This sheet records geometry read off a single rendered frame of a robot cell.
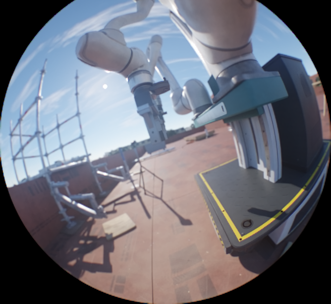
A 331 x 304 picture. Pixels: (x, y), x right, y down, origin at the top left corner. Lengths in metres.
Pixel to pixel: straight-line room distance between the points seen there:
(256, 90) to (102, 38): 0.37
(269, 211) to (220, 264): 0.38
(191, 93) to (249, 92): 0.53
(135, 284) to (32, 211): 1.22
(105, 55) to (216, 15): 0.26
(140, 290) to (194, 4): 0.95
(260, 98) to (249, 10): 0.16
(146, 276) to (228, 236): 0.53
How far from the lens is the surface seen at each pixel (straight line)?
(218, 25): 0.22
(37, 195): 1.63
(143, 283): 0.77
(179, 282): 0.71
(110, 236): 1.13
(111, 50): 0.34
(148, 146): 6.75
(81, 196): 1.22
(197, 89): 0.73
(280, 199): 0.51
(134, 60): 0.40
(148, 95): 0.32
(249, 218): 0.45
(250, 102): 0.25
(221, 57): 0.31
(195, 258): 0.74
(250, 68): 0.31
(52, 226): 1.70
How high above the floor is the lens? 0.66
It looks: level
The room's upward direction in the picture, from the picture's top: 19 degrees counter-clockwise
